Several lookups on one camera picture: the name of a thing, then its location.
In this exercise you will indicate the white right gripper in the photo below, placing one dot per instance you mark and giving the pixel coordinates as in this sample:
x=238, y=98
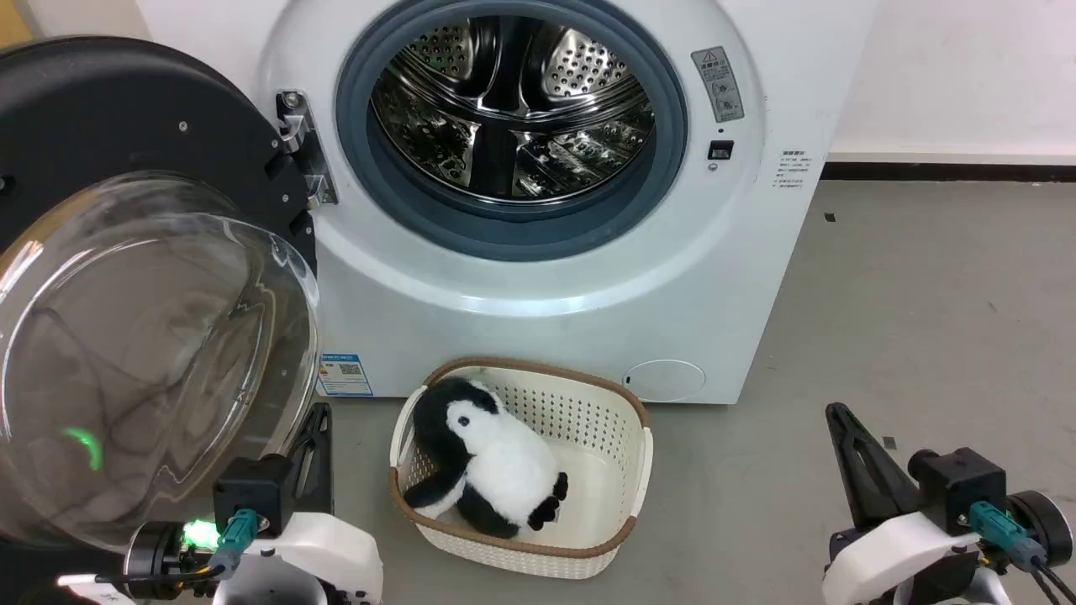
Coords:
x=899, y=563

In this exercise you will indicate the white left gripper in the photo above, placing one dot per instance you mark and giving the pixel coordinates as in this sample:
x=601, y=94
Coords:
x=324, y=555

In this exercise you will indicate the washer door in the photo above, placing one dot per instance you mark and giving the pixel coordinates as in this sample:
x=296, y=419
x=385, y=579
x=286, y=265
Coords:
x=126, y=319

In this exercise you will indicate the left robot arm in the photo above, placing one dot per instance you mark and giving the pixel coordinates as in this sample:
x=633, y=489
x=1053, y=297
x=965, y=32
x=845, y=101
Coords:
x=155, y=559

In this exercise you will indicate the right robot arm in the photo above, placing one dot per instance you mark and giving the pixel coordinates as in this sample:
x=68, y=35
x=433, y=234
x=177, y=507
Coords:
x=1042, y=525

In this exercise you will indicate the white front-load washing machine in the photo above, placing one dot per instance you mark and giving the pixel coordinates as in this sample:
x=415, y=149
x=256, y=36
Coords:
x=546, y=286

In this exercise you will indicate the metal door hinge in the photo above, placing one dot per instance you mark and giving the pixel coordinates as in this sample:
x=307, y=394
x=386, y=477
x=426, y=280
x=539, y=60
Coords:
x=304, y=143

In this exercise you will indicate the blue energy label sticker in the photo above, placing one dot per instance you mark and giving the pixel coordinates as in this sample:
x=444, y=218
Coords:
x=345, y=375

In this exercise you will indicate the black white penguin plush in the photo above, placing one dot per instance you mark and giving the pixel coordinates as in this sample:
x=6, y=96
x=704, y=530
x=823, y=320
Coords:
x=496, y=462

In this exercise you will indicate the round white filter cover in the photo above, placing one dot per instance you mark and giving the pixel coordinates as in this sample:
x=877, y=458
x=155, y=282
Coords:
x=663, y=380

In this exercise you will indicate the white laundry basket brown rim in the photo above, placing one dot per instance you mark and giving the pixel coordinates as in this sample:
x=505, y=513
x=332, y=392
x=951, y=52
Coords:
x=588, y=437

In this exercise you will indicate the stainless steel drum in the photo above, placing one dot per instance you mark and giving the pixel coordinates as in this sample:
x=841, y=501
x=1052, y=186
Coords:
x=513, y=109

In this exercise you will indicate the grey warning label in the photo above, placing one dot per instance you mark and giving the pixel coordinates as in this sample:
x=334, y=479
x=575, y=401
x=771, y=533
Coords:
x=719, y=84

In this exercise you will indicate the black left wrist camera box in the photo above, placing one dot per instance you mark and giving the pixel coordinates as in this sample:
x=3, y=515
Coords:
x=252, y=496

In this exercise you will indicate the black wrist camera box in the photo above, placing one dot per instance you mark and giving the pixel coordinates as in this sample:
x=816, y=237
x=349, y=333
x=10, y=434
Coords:
x=252, y=496
x=958, y=487

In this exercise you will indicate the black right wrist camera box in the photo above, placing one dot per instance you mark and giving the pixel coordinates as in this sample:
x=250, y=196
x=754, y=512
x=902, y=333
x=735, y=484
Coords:
x=958, y=487

